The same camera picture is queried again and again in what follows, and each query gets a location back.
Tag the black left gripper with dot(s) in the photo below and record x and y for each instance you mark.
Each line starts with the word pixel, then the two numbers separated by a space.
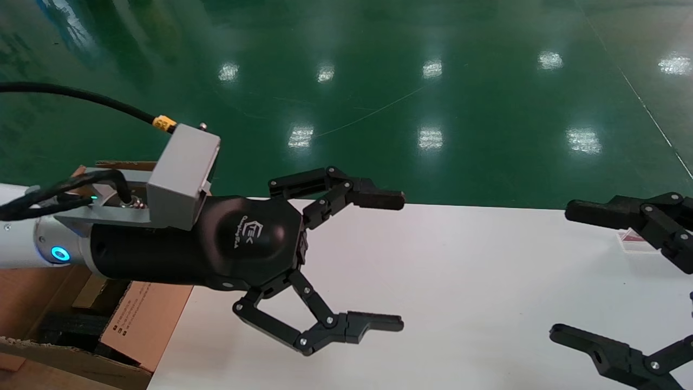
pixel 249 244

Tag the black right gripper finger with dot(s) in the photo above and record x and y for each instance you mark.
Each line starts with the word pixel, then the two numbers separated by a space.
pixel 655 222
pixel 612 357

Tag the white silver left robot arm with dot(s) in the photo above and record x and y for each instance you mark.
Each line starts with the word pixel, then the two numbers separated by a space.
pixel 19 244

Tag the big open cardboard box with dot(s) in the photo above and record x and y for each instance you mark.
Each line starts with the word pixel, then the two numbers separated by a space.
pixel 143 319

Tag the red and white card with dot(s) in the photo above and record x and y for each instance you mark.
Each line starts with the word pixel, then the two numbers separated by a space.
pixel 633 245

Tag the black foam padding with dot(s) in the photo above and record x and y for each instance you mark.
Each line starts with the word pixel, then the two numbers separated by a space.
pixel 70 327

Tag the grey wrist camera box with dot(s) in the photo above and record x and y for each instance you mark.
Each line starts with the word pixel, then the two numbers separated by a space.
pixel 181 173

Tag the silver camera mount bracket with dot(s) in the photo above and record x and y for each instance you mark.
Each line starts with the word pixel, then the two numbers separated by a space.
pixel 103 214

